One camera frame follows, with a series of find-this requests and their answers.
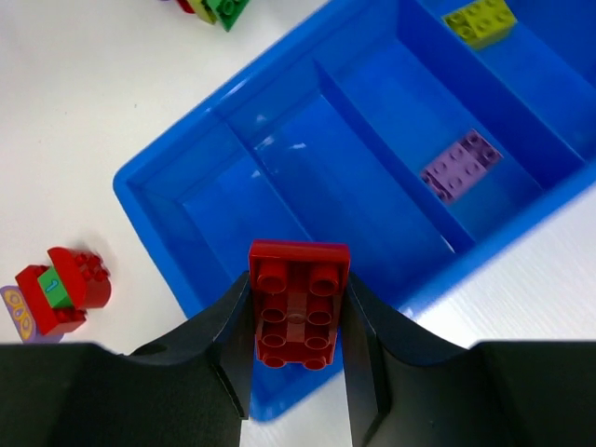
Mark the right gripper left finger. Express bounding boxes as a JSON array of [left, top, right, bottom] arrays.
[[1, 276, 254, 446]]

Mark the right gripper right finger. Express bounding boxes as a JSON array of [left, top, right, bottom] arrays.
[[342, 275, 595, 446]]

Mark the yellow-green lego brick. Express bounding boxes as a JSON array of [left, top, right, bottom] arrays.
[[442, 0, 517, 50]]

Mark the green small lego brick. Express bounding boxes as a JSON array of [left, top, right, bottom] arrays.
[[37, 267, 73, 308]]

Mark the purple base lego brick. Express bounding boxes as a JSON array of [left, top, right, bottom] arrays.
[[1, 286, 63, 344]]

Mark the blue divided plastic tray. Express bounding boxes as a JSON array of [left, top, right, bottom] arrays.
[[113, 0, 596, 424]]

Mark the yellow lego brick in row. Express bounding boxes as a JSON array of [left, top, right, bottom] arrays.
[[187, 0, 217, 24]]

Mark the red round lego brick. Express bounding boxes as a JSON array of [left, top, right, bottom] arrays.
[[176, 0, 195, 14]]

